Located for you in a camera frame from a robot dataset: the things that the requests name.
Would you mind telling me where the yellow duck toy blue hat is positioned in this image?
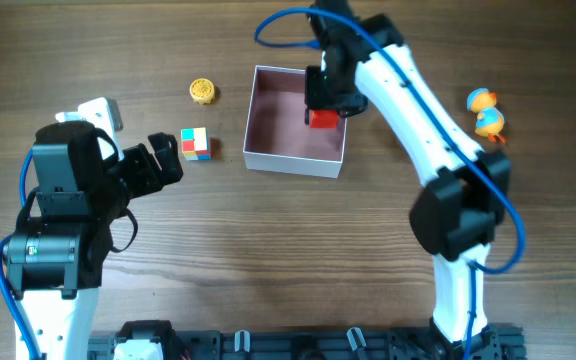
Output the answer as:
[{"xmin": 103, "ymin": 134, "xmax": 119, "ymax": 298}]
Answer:
[{"xmin": 467, "ymin": 88, "xmax": 507, "ymax": 144}]

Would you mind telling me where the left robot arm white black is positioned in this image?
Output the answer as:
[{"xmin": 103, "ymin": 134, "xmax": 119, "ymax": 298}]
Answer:
[{"xmin": 0, "ymin": 121, "xmax": 183, "ymax": 359}]

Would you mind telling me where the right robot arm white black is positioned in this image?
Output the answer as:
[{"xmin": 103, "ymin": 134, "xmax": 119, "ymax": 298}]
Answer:
[{"xmin": 305, "ymin": 1, "xmax": 522, "ymax": 351}]

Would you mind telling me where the white box with pink interior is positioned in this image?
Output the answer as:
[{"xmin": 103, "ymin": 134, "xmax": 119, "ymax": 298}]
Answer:
[{"xmin": 243, "ymin": 65, "xmax": 347, "ymax": 178}]

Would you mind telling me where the multicoloured puzzle cube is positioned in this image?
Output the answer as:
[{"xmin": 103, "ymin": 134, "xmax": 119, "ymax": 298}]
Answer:
[{"xmin": 181, "ymin": 127, "xmax": 212, "ymax": 161}]

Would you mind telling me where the left blue cable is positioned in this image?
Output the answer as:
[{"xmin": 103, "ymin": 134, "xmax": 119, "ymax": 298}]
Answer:
[{"xmin": 0, "ymin": 148, "xmax": 42, "ymax": 360}]

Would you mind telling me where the right blue cable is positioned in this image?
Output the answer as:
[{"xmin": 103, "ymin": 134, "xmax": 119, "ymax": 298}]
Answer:
[{"xmin": 253, "ymin": 6, "xmax": 527, "ymax": 360}]

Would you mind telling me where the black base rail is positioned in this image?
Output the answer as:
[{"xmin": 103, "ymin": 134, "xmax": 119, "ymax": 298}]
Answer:
[{"xmin": 87, "ymin": 319, "xmax": 527, "ymax": 360}]

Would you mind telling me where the red toy fire truck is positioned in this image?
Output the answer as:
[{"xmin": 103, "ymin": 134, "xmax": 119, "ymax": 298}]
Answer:
[{"xmin": 305, "ymin": 109, "xmax": 340, "ymax": 129}]

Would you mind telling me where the blue cable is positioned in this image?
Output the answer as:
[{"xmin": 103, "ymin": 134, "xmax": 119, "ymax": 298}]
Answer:
[
  {"xmin": 253, "ymin": 6, "xmax": 527, "ymax": 360},
  {"xmin": 0, "ymin": 148, "xmax": 42, "ymax": 360}
]

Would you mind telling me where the yellow round toy wheel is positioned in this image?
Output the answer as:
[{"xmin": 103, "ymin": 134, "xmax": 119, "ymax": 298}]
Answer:
[{"xmin": 189, "ymin": 78, "xmax": 216, "ymax": 105}]

